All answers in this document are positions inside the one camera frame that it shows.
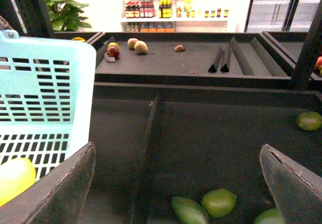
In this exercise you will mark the green mango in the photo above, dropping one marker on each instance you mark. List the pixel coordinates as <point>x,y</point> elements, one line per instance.
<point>189,211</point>

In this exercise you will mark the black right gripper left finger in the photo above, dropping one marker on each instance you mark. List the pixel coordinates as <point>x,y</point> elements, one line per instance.
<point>59,196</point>

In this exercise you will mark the yellow mango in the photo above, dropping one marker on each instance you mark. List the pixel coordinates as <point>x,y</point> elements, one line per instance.
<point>17,175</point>

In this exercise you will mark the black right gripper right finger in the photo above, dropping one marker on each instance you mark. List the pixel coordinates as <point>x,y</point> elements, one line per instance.
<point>296,190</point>

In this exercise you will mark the green lime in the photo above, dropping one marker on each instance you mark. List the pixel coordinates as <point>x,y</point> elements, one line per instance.
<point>309,121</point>
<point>269,216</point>
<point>219,202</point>

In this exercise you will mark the store shelf with bottles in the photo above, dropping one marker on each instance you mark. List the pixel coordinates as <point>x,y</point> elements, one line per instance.
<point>177,16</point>

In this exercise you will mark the light blue plastic basket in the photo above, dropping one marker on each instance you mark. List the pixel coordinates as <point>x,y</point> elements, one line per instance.
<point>46,98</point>

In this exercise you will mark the green potted plant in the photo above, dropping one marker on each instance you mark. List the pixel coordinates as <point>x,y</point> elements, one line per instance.
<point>66,15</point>

